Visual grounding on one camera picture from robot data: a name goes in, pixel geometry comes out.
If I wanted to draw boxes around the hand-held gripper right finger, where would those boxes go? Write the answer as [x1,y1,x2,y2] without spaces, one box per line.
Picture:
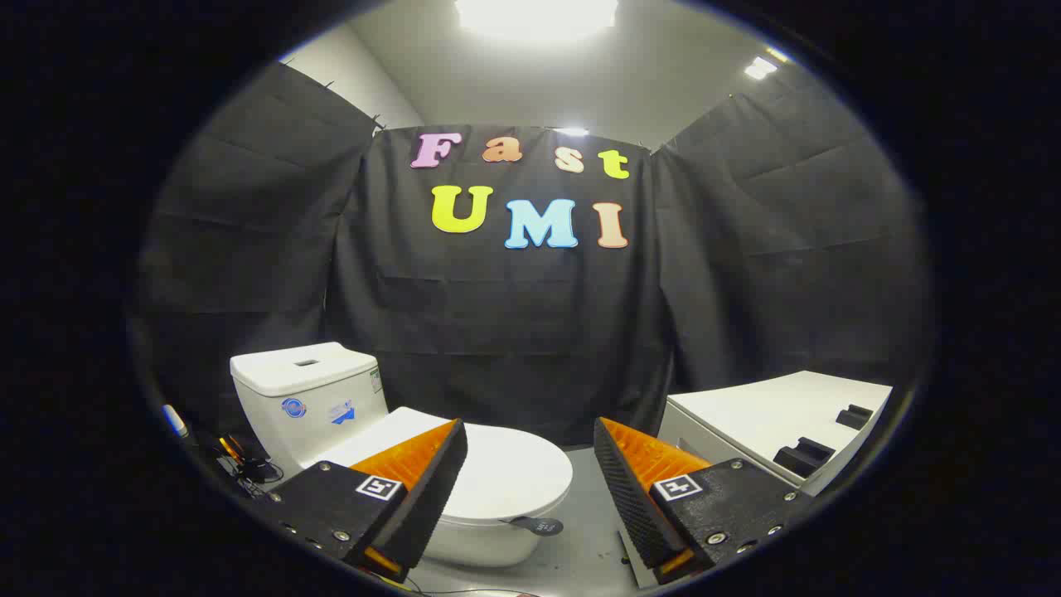
[593,417,813,585]

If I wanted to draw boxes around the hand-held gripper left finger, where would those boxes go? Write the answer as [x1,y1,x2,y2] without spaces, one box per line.
[264,419,469,583]

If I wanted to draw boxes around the white toilet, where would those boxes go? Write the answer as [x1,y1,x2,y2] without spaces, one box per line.
[230,342,574,569]

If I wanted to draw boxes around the white drawer cabinet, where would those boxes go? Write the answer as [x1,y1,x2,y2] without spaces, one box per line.
[659,371,894,497]

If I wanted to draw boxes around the black backdrop cloth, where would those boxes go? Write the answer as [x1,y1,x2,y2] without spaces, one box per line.
[133,62,933,449]

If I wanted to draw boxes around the large ceiling light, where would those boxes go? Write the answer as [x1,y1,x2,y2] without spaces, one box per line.
[454,0,620,42]

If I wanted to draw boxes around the tangled floor cables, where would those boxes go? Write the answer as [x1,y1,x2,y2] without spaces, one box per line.
[217,435,284,492]

